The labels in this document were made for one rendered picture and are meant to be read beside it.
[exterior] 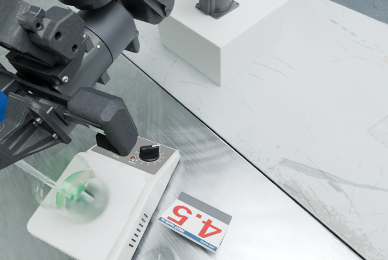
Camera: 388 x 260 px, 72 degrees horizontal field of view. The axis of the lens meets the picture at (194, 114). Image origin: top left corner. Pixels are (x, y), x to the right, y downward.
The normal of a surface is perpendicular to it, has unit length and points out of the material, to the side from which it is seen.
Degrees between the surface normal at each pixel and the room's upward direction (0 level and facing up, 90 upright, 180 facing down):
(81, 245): 0
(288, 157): 0
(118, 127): 90
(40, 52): 93
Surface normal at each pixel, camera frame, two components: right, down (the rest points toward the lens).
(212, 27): -0.06, -0.58
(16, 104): -0.36, 0.15
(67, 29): 0.91, 0.33
